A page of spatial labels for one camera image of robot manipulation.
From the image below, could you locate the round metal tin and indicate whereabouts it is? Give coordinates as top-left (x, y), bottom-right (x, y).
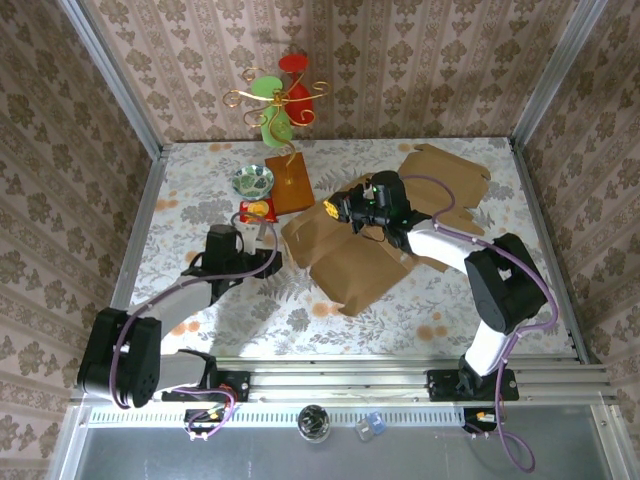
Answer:
top-left (297, 404), bottom-right (331, 445)

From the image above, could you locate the gold wire rack wooden base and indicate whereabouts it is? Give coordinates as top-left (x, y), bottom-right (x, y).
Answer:
top-left (222, 64), bottom-right (331, 217)

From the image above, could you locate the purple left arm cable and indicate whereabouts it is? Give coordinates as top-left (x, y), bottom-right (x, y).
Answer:
top-left (109, 212), bottom-right (281, 444)

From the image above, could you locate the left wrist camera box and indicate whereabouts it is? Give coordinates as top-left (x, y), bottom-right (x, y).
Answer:
top-left (245, 220), bottom-right (272, 247)

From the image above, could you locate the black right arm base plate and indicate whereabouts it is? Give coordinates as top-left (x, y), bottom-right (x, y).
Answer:
top-left (427, 368), bottom-right (520, 402)

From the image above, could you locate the red wine glass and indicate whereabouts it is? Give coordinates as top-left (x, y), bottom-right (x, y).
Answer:
top-left (277, 53), bottom-right (315, 127)

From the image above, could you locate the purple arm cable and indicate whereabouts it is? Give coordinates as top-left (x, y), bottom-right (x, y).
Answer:
top-left (109, 212), bottom-right (281, 444)
top-left (402, 174), bottom-right (559, 474)

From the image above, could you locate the white slotted cable duct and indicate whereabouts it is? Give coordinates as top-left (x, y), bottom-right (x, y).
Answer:
top-left (87, 405), bottom-right (469, 427)

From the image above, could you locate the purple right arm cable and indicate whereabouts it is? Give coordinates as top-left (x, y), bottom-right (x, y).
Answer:
top-left (402, 174), bottom-right (559, 474)

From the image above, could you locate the red snack packet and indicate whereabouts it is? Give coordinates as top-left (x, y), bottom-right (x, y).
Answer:
top-left (238, 198), bottom-right (279, 225)

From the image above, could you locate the black power connector box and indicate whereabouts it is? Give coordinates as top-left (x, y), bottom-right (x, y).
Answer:
top-left (183, 407), bottom-right (236, 436)
top-left (462, 407), bottom-right (504, 435)

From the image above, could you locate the leaf pattern bowl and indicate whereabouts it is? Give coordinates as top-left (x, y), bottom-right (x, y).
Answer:
top-left (231, 164), bottom-right (276, 198)

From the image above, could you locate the aluminium side rail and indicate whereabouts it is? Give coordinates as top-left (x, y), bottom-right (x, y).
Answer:
top-left (507, 137), bottom-right (592, 364)
top-left (107, 143), bottom-right (170, 311)

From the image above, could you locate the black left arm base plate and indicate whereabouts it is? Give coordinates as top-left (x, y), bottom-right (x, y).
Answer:
top-left (162, 370), bottom-right (251, 404)

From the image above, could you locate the green wine glass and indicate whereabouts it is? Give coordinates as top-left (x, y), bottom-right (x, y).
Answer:
top-left (249, 74), bottom-right (296, 149)

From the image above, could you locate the aluminium front rail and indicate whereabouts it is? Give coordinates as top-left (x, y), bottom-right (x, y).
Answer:
top-left (69, 355), bottom-right (619, 405)

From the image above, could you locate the aluminium corner post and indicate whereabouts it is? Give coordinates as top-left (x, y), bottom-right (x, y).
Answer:
top-left (508, 0), bottom-right (610, 149)
top-left (57, 0), bottom-right (167, 159)

